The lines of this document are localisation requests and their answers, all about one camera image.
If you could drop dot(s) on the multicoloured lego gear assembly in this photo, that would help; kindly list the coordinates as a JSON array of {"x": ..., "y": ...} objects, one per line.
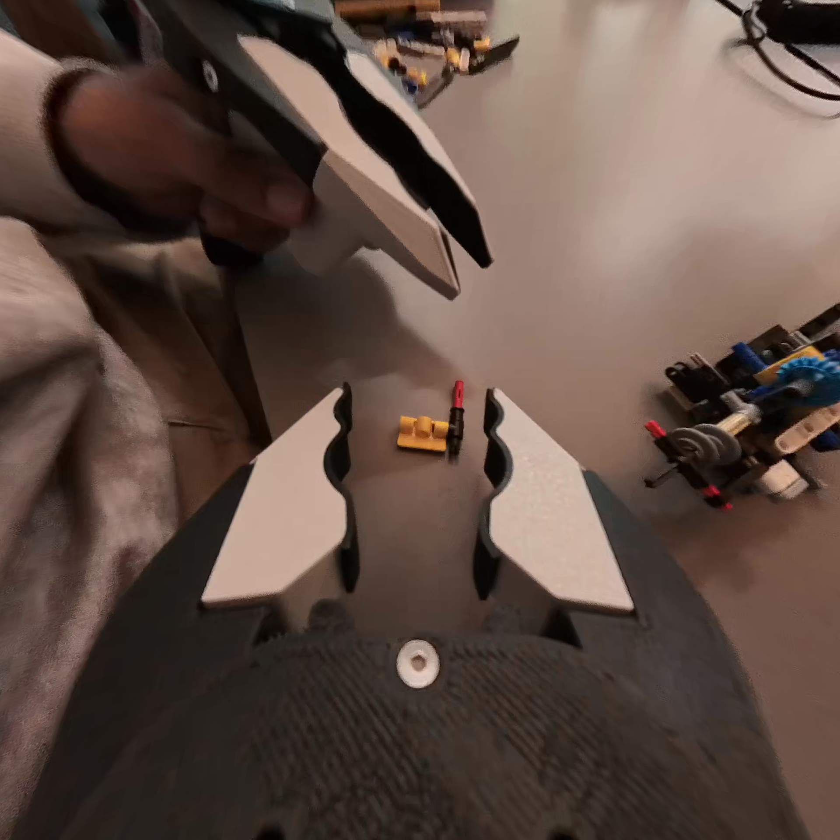
[{"x": 741, "y": 423}]

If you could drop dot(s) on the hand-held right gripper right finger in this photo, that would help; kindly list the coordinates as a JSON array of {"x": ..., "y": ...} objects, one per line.
[{"x": 558, "y": 531}]

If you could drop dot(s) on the person's grey sweater torso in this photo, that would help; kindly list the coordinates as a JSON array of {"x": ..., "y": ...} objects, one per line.
[{"x": 52, "y": 459}]

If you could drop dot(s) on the black power adapter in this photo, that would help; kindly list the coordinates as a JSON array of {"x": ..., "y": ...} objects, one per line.
[{"x": 800, "y": 23}]

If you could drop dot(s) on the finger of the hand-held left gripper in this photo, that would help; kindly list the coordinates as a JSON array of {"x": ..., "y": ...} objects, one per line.
[
  {"x": 433, "y": 151},
  {"x": 380, "y": 216}
]

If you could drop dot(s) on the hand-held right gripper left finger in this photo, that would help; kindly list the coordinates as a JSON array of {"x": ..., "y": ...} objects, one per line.
[{"x": 275, "y": 525}]

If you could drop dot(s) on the person's left hand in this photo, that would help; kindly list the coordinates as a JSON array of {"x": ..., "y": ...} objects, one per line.
[{"x": 151, "y": 138}]

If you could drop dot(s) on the person's left forearm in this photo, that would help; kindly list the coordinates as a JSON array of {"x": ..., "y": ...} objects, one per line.
[{"x": 29, "y": 131}]

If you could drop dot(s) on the black red lego pin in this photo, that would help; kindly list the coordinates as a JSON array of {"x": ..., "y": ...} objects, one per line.
[{"x": 456, "y": 420}]

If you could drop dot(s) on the pile of lego pieces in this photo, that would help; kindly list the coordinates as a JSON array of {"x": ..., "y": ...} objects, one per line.
[{"x": 453, "y": 52}]

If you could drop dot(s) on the yellow lego piece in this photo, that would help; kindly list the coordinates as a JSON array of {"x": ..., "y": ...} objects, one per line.
[{"x": 420, "y": 438}]

